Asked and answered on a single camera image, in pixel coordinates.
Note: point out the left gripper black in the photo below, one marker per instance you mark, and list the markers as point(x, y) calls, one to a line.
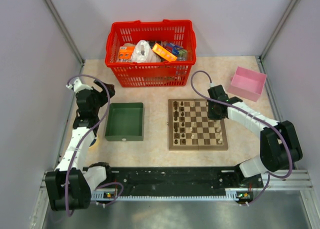
point(102, 94)

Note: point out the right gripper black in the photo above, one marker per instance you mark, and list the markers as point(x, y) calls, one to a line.
point(211, 115)

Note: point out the wooden chess board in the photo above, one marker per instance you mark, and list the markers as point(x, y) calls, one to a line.
point(190, 129)

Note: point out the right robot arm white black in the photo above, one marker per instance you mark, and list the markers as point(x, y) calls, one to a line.
point(279, 143)

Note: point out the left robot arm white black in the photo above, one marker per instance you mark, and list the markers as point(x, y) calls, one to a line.
point(69, 186)

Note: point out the dark chess piece corner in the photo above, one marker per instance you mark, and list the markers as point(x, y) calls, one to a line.
point(175, 104)

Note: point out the orange white packet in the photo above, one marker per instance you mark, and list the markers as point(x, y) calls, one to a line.
point(125, 53)

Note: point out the green plastic tray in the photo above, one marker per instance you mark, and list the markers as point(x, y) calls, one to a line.
point(125, 122)

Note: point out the pink open box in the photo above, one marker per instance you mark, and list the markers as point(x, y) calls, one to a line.
point(247, 84)

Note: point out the white plastic bag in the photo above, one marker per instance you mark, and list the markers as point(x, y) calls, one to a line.
point(143, 53)

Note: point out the red plastic shopping basket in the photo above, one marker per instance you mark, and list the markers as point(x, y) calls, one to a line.
point(155, 74)

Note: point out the tape roll blue label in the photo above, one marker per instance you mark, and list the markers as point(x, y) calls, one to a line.
point(95, 143)

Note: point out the orange box in basket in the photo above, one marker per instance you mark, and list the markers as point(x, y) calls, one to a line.
point(164, 53)

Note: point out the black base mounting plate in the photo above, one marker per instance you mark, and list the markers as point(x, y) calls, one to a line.
point(180, 181)

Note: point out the blue snack packet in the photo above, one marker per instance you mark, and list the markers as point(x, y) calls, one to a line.
point(174, 49)

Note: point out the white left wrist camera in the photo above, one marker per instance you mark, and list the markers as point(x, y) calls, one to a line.
point(77, 86)

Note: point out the grey slotted cable duct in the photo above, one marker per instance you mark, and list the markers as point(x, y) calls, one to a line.
point(107, 195)

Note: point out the aluminium frame rail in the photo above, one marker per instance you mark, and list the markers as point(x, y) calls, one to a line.
point(297, 179)

